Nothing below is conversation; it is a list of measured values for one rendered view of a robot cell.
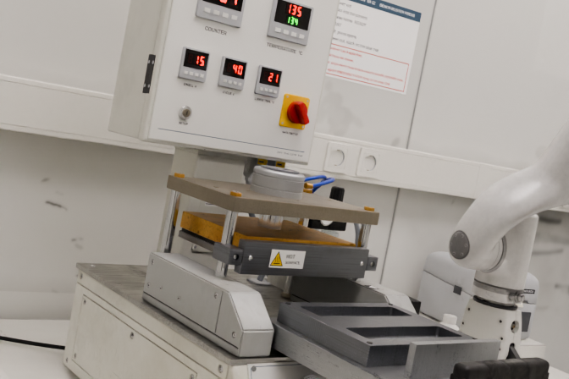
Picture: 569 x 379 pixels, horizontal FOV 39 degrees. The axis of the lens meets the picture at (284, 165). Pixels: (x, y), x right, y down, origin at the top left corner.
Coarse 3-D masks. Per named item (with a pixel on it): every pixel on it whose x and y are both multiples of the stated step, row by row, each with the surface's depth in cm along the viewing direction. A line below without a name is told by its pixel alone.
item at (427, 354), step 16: (272, 320) 100; (288, 336) 96; (304, 336) 95; (288, 352) 96; (304, 352) 94; (320, 352) 92; (336, 352) 91; (416, 352) 85; (432, 352) 87; (448, 352) 89; (464, 352) 91; (480, 352) 92; (496, 352) 94; (320, 368) 91; (336, 368) 89; (352, 368) 87; (368, 368) 87; (384, 368) 88; (400, 368) 89; (416, 368) 86; (432, 368) 88; (448, 368) 89
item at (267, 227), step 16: (192, 224) 117; (208, 224) 114; (240, 224) 117; (256, 224) 120; (272, 224) 118; (288, 224) 127; (192, 240) 117; (208, 240) 114; (272, 240) 110; (288, 240) 111; (304, 240) 113; (320, 240) 116; (336, 240) 119
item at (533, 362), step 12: (480, 360) 84; (492, 360) 84; (504, 360) 85; (516, 360) 86; (528, 360) 87; (540, 360) 89; (456, 372) 81; (468, 372) 80; (480, 372) 81; (492, 372) 82; (504, 372) 84; (516, 372) 85; (528, 372) 87; (540, 372) 88
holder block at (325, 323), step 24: (288, 312) 99; (312, 312) 101; (336, 312) 104; (360, 312) 106; (384, 312) 109; (408, 312) 108; (312, 336) 95; (336, 336) 91; (360, 336) 90; (384, 336) 97; (408, 336) 100; (432, 336) 103; (456, 336) 101; (360, 360) 88; (384, 360) 89
